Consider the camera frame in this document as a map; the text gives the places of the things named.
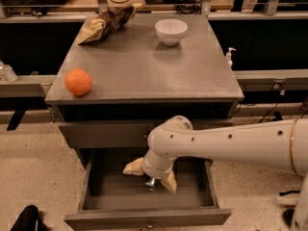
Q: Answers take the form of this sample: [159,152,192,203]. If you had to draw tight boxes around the silver redbull can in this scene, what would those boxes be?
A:
[144,177,157,191]

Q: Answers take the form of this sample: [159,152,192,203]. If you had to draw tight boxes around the crumpled chip bag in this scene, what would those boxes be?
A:
[75,3,143,44]

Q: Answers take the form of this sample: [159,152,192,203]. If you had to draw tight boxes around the black cable on floor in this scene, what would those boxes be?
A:
[258,80,285,124]

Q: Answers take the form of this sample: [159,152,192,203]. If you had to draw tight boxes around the orange fruit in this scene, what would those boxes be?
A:
[64,68,92,96]

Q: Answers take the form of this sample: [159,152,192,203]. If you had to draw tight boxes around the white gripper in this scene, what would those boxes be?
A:
[122,150,177,193]

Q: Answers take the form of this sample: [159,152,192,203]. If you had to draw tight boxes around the white pump bottle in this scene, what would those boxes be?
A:
[225,47,237,68]

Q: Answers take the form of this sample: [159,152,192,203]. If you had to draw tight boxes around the black cables on bench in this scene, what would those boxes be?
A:
[109,0,203,16]

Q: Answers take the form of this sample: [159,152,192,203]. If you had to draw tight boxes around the black shoe left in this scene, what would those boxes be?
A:
[10,205,45,231]

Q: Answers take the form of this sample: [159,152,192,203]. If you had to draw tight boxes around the open grey middle drawer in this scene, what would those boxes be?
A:
[64,148,231,231]

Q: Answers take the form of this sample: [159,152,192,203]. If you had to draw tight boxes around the grey wooden drawer cabinet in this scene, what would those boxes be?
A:
[45,13,244,163]

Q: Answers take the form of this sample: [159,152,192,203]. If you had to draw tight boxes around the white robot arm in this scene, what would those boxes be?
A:
[123,115,308,193]

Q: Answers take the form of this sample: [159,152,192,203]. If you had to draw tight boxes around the white ceramic bowl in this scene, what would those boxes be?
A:
[155,19,188,46]

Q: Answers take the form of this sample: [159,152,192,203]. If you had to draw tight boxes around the grey top drawer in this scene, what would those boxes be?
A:
[58,117,234,149]

